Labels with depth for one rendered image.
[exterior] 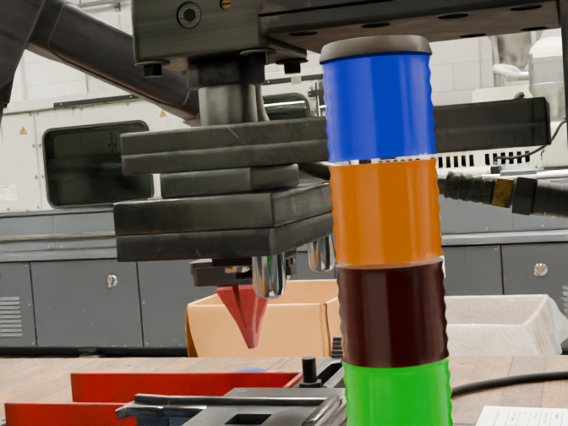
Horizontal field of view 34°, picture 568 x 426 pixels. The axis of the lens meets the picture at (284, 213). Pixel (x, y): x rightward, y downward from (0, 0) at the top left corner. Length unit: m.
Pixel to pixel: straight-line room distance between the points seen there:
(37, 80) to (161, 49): 8.02
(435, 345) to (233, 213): 0.23
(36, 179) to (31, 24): 5.29
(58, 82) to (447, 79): 3.43
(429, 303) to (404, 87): 0.07
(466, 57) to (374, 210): 6.75
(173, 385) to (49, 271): 5.26
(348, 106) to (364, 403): 0.10
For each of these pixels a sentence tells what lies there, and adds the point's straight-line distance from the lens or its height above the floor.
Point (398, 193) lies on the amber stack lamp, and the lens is 0.31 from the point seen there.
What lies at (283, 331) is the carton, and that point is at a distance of 2.93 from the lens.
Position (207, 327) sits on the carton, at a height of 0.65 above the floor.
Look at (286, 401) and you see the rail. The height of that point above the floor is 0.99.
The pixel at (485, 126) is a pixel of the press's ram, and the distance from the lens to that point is 0.53.
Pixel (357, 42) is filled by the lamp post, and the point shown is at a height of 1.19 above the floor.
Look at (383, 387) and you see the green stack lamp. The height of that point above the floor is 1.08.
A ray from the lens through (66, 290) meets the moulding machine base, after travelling 6.12.
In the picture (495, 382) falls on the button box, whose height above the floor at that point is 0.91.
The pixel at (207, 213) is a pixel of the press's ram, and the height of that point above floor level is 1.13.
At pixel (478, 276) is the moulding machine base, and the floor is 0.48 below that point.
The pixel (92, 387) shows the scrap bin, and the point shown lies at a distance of 0.98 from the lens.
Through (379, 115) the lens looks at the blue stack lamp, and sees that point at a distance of 0.31.
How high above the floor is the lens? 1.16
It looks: 3 degrees down
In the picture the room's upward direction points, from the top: 4 degrees counter-clockwise
